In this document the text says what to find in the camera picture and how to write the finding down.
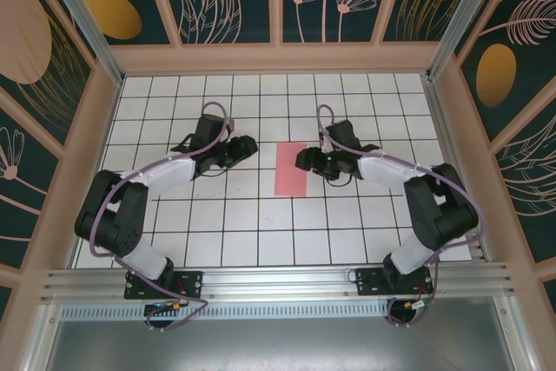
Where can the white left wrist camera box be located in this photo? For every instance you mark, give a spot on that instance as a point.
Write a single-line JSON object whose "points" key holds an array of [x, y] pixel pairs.
{"points": [[230, 124]]}

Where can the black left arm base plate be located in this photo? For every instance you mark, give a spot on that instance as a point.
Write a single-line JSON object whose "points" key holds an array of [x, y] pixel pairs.
{"points": [[189, 284]]}

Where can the pink square paper sheet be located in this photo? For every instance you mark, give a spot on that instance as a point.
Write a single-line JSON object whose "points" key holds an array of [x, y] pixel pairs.
{"points": [[289, 171]]}

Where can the aluminium side rail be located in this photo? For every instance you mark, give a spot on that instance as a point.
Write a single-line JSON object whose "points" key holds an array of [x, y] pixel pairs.
{"points": [[448, 149]]}

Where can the aluminium corner post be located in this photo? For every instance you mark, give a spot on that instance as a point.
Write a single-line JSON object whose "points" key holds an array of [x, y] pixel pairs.
{"points": [[467, 10], [87, 28]]}

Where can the grey metal sheet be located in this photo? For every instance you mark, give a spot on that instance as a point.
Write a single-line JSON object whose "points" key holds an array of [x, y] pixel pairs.
{"points": [[278, 345]]}

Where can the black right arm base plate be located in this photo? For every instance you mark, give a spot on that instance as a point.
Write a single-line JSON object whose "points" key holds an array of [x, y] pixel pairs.
{"points": [[369, 282]]}

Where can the orange power connector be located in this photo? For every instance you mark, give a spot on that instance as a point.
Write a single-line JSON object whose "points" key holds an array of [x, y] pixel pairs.
{"points": [[409, 304], [176, 305]]}

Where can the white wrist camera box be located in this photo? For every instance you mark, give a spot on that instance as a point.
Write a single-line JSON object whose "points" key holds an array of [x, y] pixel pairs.
{"points": [[230, 124], [323, 143]]}

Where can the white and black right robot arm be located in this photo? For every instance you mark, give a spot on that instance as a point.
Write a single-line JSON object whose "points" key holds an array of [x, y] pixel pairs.
{"points": [[438, 206]]}

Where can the aluminium slotted base rail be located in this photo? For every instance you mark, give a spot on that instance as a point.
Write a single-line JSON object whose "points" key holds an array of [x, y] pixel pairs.
{"points": [[278, 280]]}

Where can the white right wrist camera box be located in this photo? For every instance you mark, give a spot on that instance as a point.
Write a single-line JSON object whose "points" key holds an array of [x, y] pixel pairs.
{"points": [[323, 143]]}

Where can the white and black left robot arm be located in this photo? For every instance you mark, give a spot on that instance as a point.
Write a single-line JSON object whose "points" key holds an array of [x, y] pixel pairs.
{"points": [[117, 214]]}

